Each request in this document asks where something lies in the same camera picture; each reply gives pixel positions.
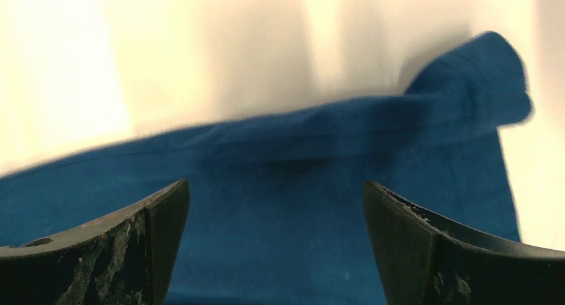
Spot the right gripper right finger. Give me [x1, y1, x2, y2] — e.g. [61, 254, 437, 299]
[362, 182, 564, 305]

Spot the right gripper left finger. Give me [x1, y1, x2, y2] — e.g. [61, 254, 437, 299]
[1, 178, 190, 305]

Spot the blue mickey print t-shirt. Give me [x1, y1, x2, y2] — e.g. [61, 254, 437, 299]
[1, 32, 531, 304]

